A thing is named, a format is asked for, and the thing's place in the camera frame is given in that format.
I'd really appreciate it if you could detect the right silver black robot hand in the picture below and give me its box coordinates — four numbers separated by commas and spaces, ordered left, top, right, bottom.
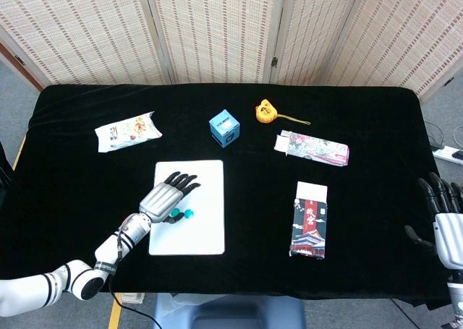
404, 172, 463, 270

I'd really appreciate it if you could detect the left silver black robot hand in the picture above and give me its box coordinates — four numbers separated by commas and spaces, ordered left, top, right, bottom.
138, 171, 202, 224

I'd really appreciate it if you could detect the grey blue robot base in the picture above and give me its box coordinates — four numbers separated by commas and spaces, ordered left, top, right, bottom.
151, 293, 307, 329

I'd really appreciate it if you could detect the white magnetic board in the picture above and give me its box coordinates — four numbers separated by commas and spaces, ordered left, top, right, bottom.
148, 159, 226, 257

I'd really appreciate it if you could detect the white snack bag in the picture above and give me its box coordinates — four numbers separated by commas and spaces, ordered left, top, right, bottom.
94, 111, 163, 153

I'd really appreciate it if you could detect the white power strip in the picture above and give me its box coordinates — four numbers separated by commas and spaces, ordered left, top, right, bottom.
433, 145, 463, 166

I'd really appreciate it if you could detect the black velvet table cloth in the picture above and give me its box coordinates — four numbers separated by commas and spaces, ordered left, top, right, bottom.
0, 83, 449, 310

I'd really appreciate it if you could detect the blue cube carton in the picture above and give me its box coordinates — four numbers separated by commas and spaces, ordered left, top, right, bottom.
208, 108, 242, 149

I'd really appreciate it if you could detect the small white floor box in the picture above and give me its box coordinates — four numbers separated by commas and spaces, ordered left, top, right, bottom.
119, 292, 145, 304

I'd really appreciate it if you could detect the yellow tape measure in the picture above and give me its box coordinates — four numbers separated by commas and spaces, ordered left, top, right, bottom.
255, 98, 311, 126

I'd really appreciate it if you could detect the dark palace print box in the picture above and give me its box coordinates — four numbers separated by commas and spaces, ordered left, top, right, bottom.
289, 181, 329, 260

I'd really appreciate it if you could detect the long floral print box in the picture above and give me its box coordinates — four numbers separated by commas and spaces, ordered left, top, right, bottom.
273, 129, 350, 167

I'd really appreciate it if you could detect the bamboo folding screen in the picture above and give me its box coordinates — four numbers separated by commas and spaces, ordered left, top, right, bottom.
0, 0, 463, 99

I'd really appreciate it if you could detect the black floor cable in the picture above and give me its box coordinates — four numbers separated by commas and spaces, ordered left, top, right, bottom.
423, 121, 446, 150

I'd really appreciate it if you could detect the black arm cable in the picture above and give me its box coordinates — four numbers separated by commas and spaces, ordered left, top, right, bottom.
107, 270, 164, 329

